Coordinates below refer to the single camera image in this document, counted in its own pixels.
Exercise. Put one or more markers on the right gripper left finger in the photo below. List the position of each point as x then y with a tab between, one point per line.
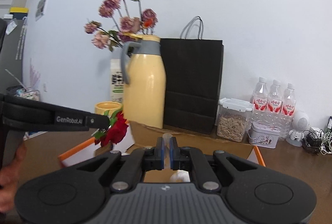
131	169

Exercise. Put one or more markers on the wire basket with clutter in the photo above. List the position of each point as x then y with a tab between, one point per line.
27	93

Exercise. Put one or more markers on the water bottle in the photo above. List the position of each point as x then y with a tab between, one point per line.
259	100
274	103
288	109

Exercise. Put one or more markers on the red artificial rose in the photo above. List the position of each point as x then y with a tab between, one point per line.
115	132

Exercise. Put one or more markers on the white tin box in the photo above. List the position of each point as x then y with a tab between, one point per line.
262	135

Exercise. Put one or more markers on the clear seed container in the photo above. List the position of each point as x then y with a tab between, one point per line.
233	118

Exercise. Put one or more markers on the wall picture frame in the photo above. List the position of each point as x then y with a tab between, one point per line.
41	9

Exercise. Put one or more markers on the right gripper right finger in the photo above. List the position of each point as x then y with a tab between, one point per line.
197	164

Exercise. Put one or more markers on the right water bottle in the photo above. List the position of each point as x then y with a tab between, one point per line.
288	109

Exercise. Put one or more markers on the dried pink rose bouquet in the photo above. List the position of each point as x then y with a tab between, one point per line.
126	26

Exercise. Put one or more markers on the white yellow plush hamster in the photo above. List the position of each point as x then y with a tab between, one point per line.
180	176

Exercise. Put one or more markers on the left water bottle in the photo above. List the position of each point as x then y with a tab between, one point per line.
259	100

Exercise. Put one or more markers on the white toy robot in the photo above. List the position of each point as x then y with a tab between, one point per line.
300	123

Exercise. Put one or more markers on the orange red cardboard box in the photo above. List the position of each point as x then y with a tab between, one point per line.
141	136

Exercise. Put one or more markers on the black paper bag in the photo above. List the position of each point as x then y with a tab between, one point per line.
193	67

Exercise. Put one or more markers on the white milk carton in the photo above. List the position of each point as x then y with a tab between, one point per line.
116	81

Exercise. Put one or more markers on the yellow thermos jug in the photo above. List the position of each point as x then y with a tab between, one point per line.
144	80

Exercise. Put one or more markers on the person's left hand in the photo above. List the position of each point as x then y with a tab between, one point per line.
9	179

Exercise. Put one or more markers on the middle water bottle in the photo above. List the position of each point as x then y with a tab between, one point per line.
274	103

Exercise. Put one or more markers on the yellow ceramic mug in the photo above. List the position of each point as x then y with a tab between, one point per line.
107	108

